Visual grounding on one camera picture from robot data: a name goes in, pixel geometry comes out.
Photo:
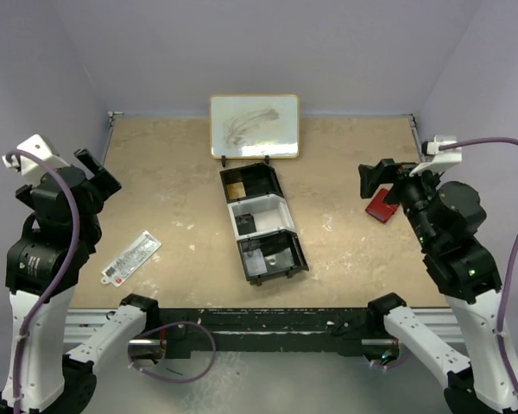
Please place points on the silver credit card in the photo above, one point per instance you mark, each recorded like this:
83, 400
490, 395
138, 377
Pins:
254, 263

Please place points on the gold credit card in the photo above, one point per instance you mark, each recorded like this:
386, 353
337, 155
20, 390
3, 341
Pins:
236, 191

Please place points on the black card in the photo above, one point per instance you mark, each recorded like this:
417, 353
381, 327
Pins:
245, 224

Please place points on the red card holder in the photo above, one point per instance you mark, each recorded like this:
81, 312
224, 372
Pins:
379, 209

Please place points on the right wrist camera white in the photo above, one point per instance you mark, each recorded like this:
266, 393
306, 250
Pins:
438, 160

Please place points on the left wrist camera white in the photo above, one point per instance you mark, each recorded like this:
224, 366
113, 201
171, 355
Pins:
44, 157

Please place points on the black white three-bin organizer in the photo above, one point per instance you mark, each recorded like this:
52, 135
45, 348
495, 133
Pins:
275, 234

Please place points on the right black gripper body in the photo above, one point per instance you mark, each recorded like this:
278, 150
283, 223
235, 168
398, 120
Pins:
411, 191

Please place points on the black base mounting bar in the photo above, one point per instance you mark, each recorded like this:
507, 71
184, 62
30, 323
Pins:
343, 331

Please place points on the small whiteboard with stand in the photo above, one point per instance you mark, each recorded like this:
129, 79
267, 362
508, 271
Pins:
254, 126

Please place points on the silver foil packet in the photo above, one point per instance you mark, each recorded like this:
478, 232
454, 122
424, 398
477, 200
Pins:
121, 268

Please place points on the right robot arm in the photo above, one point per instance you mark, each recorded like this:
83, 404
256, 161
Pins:
445, 218

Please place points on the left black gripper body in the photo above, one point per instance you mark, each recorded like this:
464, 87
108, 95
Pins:
103, 186

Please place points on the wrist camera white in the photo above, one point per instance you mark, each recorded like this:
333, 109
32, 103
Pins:
44, 157
438, 160

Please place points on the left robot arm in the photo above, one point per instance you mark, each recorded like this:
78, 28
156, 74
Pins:
42, 270

